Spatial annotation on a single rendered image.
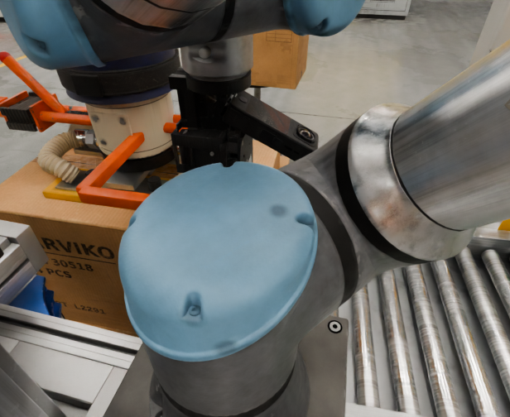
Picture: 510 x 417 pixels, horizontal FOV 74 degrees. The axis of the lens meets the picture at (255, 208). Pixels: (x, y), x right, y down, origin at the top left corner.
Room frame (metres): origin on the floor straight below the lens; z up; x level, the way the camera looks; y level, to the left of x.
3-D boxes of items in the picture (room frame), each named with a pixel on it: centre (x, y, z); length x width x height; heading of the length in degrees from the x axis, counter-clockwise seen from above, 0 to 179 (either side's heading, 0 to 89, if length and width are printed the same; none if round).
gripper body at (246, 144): (0.38, 0.05, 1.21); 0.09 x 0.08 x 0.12; 78
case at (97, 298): (0.69, 0.26, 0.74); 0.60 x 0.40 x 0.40; 79
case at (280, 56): (2.37, -0.02, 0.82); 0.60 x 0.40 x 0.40; 74
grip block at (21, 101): (0.74, 0.50, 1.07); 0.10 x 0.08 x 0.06; 168
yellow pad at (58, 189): (0.60, 0.28, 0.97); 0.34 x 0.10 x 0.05; 78
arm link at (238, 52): (0.38, 0.04, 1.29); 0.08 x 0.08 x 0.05
